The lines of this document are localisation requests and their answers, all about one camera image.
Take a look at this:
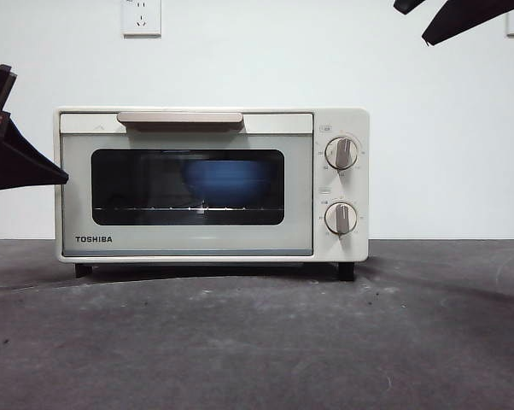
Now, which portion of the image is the oven door with beige handle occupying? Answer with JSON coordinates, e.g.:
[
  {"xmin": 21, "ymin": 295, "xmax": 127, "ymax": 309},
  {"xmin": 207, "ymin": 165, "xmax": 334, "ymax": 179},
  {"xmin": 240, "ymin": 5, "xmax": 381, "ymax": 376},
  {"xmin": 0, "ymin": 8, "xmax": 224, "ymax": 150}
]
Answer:
[{"xmin": 59, "ymin": 112, "xmax": 315, "ymax": 257}]

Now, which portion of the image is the blue ribbed bowl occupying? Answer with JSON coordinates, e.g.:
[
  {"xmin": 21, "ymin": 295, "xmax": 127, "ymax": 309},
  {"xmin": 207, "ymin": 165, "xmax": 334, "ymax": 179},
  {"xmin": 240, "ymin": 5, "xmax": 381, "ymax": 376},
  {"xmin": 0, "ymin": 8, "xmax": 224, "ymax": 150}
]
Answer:
[{"xmin": 180, "ymin": 160, "xmax": 272, "ymax": 206}]

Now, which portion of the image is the white Toshiba toaster oven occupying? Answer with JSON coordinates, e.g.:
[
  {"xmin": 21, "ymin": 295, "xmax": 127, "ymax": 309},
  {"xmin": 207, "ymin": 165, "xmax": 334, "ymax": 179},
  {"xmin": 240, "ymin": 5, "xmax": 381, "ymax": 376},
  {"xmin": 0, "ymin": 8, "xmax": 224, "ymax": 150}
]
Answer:
[{"xmin": 53, "ymin": 106, "xmax": 371, "ymax": 283}]

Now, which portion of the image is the beige oven dial knob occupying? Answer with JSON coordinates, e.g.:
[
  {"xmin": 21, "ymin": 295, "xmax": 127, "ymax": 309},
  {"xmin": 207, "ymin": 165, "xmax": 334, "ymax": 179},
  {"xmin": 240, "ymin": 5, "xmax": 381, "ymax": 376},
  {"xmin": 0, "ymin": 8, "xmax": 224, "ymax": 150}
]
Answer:
[
  {"xmin": 326, "ymin": 136, "xmax": 360, "ymax": 171},
  {"xmin": 324, "ymin": 202, "xmax": 359, "ymax": 236}
]

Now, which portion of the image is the metal wire oven rack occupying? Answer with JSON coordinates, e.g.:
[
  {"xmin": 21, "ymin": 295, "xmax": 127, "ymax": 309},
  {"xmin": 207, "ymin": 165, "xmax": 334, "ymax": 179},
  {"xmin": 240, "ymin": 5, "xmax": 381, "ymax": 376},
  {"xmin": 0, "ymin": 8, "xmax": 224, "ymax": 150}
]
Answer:
[{"xmin": 92, "ymin": 203, "xmax": 283, "ymax": 214}]

